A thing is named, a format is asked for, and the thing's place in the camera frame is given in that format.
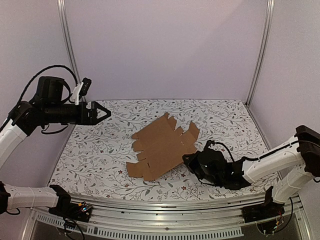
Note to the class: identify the aluminium frame post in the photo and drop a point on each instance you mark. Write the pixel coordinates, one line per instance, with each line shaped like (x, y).
(61, 6)
(262, 51)

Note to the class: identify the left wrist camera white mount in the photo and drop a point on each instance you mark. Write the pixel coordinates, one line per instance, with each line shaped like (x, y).
(80, 90)

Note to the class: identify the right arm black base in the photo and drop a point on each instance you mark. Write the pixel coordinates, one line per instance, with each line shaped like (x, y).
(268, 209)

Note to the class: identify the left aluminium frame post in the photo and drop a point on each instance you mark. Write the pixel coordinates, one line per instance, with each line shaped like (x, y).
(61, 6)

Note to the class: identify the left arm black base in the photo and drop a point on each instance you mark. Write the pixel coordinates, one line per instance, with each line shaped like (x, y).
(72, 207)

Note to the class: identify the brown cardboard box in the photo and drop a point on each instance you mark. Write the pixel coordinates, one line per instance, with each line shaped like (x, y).
(160, 147)

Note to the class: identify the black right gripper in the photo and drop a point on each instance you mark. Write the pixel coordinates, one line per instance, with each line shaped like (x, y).
(192, 164)

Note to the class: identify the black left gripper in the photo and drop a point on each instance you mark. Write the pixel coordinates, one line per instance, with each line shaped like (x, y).
(84, 120)

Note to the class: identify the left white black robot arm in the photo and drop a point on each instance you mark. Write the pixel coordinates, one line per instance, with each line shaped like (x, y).
(53, 103)

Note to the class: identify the right aluminium frame post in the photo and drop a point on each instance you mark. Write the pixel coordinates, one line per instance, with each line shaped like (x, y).
(262, 51)

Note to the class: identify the aluminium front rail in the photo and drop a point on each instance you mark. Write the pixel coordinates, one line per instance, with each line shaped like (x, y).
(213, 219)

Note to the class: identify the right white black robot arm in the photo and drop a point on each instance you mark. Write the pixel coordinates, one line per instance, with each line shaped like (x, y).
(300, 152)

